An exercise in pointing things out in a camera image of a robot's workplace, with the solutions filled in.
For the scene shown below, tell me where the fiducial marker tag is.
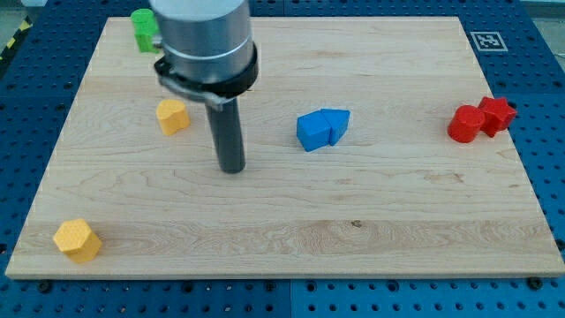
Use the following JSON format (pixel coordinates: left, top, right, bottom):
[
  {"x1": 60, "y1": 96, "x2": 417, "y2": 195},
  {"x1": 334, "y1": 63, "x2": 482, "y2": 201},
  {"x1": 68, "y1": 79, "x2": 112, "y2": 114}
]
[{"x1": 471, "y1": 31, "x2": 508, "y2": 52}]

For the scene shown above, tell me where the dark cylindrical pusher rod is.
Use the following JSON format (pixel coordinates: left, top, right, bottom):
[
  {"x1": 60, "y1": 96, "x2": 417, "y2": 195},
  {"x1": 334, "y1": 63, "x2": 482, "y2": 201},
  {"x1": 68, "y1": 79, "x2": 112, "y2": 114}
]
[{"x1": 206, "y1": 99, "x2": 245, "y2": 173}]

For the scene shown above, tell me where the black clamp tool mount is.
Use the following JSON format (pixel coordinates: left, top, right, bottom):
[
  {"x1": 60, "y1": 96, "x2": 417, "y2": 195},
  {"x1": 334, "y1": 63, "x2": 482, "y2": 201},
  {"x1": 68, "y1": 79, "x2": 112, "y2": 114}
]
[{"x1": 154, "y1": 43, "x2": 259, "y2": 110}]

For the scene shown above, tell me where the wooden board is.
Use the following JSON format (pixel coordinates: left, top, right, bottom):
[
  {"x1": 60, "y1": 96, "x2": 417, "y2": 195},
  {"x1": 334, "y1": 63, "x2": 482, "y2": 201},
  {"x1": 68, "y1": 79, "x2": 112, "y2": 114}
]
[{"x1": 6, "y1": 17, "x2": 564, "y2": 280}]

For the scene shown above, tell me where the yellow heart block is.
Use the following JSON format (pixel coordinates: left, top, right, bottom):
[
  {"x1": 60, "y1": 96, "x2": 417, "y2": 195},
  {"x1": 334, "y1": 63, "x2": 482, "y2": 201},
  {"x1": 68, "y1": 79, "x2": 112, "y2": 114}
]
[{"x1": 155, "y1": 99, "x2": 191, "y2": 135}]

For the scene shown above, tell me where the green block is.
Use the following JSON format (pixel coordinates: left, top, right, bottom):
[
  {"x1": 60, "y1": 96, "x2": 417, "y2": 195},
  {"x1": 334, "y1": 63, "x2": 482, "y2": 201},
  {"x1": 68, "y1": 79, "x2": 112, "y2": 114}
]
[{"x1": 130, "y1": 8, "x2": 160, "y2": 53}]

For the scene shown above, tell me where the red star block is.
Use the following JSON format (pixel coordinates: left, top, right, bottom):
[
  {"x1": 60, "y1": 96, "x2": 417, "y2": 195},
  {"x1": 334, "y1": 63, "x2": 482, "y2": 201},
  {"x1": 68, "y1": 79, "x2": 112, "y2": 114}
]
[{"x1": 478, "y1": 96, "x2": 517, "y2": 138}]

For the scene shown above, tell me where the yellow hexagon block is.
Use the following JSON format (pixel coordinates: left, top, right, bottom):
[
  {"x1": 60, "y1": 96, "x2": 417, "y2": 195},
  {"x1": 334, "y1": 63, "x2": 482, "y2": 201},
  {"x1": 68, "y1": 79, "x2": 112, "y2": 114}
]
[{"x1": 53, "y1": 218, "x2": 102, "y2": 263}]

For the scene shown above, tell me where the blue pentagon block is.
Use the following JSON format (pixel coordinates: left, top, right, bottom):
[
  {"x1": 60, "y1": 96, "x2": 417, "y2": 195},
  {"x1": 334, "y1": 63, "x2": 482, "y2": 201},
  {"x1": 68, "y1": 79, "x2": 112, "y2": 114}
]
[{"x1": 297, "y1": 110, "x2": 331, "y2": 152}]

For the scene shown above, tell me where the red cylinder block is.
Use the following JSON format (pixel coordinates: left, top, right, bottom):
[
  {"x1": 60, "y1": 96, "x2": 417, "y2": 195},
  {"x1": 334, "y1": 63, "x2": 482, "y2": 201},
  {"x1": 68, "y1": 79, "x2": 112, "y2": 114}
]
[{"x1": 447, "y1": 105, "x2": 486, "y2": 143}]

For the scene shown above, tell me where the blue wedge block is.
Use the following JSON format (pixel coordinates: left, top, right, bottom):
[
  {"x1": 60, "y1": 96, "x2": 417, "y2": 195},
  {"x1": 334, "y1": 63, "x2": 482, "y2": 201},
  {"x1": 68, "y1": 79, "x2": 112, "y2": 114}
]
[{"x1": 320, "y1": 109, "x2": 350, "y2": 146}]

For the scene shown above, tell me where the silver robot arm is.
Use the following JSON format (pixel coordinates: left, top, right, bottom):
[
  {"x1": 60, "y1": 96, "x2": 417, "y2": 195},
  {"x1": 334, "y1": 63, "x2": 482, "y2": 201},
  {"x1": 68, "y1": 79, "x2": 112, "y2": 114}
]
[{"x1": 149, "y1": 0, "x2": 259, "y2": 174}]

